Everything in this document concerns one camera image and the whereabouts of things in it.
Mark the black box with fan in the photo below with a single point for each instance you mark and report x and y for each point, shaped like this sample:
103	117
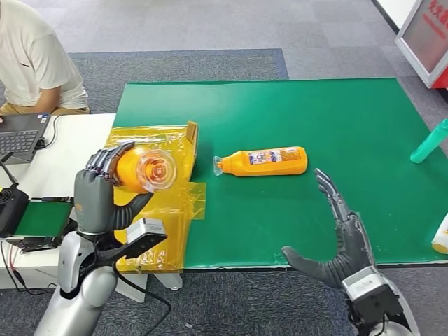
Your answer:
10	208

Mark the teal plastic bottle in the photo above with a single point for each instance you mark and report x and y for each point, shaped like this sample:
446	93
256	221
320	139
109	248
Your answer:
428	141

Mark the black antenna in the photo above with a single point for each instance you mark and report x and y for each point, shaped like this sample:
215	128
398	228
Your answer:
8	174

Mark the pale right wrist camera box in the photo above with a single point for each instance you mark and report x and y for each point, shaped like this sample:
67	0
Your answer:
371	290

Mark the orange detergent bottle clear cap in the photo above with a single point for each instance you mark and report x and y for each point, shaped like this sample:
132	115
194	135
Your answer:
131	176
269	161

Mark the white yellow bottle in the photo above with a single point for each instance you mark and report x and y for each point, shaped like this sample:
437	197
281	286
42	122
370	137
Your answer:
441	236

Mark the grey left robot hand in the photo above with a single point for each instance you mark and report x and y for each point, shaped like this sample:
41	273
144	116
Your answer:
93	204

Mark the green table mat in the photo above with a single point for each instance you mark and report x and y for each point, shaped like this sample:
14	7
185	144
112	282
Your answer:
280	111

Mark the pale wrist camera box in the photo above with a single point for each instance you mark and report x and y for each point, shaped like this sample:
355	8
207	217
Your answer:
371	290
145	234

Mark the person's left forearm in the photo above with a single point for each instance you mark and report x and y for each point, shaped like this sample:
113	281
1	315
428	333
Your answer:
45	99

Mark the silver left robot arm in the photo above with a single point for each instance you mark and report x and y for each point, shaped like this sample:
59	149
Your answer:
77	297

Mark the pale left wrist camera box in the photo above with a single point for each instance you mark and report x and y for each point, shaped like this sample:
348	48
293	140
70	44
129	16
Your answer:
145	234

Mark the white table base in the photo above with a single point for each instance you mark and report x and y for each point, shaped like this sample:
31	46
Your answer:
167	280

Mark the white red display stand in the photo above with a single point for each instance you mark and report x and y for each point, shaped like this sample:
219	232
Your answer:
423	37

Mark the yellow taped cardboard sheet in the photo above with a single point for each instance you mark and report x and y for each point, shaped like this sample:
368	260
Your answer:
164	232

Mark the small green belt conveyor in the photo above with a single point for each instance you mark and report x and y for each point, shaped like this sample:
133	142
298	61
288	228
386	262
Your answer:
41	218

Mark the dark grey laptop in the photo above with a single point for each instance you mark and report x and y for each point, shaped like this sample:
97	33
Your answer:
17	137

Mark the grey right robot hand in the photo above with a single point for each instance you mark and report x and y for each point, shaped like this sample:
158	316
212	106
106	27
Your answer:
353	246

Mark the person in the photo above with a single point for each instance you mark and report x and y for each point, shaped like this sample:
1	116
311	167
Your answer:
32	60

